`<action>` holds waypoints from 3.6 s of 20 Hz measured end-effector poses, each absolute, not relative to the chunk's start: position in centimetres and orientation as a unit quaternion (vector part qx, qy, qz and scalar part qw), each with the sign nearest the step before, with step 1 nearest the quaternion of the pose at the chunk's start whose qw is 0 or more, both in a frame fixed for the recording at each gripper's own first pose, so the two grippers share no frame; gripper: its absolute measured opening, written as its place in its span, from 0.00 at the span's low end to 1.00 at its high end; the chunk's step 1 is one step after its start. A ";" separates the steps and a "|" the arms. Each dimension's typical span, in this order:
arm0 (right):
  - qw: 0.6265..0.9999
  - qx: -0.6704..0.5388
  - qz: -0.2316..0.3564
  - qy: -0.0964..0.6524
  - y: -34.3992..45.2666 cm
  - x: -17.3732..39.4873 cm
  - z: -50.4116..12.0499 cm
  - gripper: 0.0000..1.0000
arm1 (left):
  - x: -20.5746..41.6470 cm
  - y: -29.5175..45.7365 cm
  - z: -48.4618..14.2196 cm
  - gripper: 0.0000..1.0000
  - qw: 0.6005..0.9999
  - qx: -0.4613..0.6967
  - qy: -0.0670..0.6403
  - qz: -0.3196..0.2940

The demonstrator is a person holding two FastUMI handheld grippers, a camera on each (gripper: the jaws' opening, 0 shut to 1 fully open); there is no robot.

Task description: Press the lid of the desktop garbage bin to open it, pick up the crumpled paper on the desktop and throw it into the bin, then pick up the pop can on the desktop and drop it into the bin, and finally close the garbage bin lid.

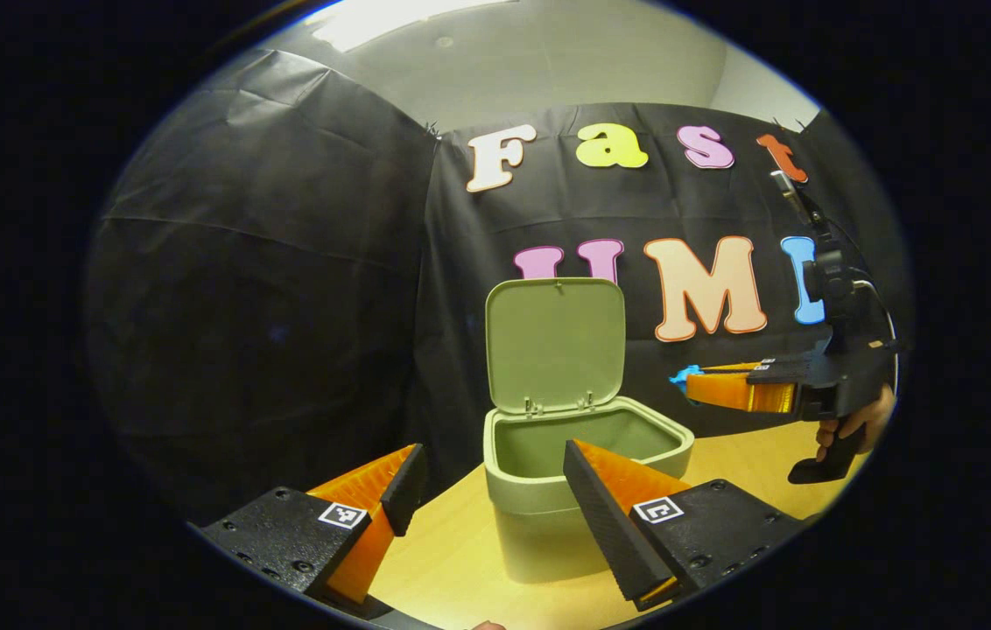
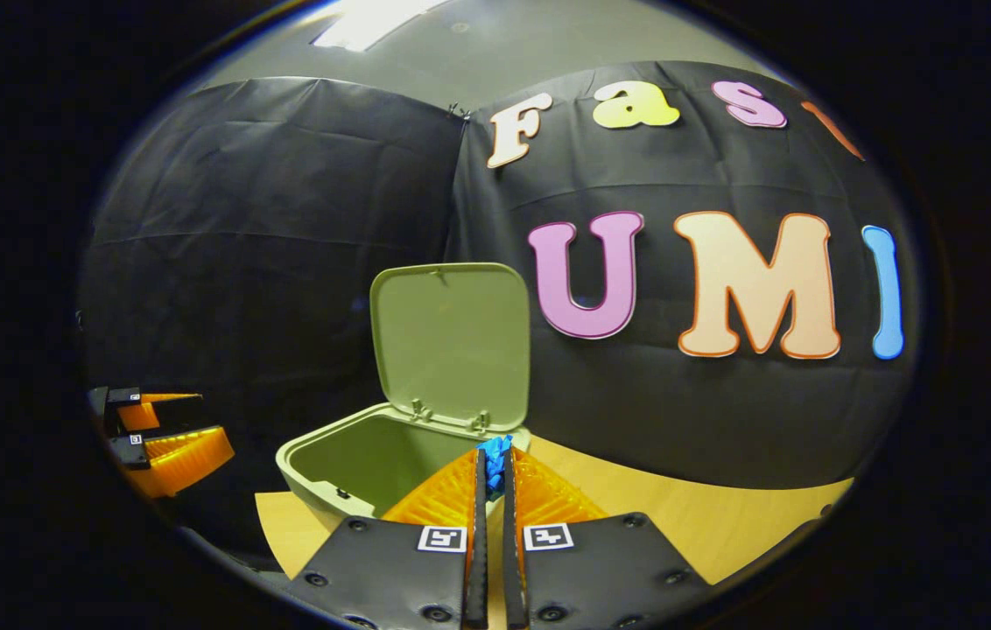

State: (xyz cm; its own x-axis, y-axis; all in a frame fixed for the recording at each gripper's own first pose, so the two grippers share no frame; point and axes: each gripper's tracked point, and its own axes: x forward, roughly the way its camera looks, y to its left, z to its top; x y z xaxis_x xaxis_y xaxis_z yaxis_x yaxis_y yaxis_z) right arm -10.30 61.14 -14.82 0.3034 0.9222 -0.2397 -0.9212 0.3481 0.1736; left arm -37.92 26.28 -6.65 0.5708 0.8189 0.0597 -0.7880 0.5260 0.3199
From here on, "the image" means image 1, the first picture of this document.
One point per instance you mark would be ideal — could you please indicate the wooden desktop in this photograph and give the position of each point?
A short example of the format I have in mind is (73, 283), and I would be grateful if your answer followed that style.
(460, 569)

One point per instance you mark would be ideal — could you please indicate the blue paper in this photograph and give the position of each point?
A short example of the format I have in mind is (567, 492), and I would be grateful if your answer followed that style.
(685, 377)

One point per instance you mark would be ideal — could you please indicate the green desktop garbage bin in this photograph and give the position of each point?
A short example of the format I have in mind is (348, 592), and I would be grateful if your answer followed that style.
(552, 341)

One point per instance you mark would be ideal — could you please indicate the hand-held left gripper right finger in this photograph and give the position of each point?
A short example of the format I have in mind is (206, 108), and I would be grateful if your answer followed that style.
(614, 525)

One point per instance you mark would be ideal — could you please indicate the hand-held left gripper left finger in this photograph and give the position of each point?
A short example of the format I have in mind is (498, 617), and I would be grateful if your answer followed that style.
(404, 490)

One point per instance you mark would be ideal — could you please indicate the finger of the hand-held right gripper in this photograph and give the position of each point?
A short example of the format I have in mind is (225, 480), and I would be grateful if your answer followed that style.
(723, 367)
(736, 394)

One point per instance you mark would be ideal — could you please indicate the black backdrop cloth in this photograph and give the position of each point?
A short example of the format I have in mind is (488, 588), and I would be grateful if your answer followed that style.
(268, 306)

